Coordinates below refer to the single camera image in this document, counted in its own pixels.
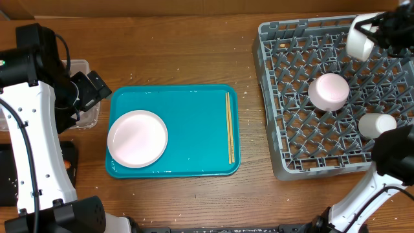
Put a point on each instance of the teal plastic tray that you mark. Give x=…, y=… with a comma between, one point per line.
x=195, y=117

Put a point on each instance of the small pink bowl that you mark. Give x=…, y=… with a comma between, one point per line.
x=328, y=92

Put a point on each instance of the large pink plate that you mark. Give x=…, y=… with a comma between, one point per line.
x=137, y=139

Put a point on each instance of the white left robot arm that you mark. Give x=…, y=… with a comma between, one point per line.
x=40, y=99

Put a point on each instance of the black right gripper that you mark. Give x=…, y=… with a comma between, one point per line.
x=392, y=24

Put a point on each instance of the wooden chopstick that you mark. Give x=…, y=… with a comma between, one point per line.
x=228, y=129
x=231, y=131

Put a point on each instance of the orange sausage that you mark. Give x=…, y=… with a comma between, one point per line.
x=67, y=164

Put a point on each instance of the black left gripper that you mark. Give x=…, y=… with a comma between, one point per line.
x=92, y=94

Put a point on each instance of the black waste tray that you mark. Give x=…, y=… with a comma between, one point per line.
x=8, y=171

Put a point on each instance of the grey plastic dish rack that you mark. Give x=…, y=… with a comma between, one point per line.
x=306, y=142

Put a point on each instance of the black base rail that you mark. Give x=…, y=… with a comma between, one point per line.
x=284, y=228

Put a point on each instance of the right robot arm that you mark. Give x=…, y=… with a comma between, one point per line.
x=391, y=170

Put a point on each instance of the white paper cup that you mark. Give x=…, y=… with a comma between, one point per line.
x=372, y=125

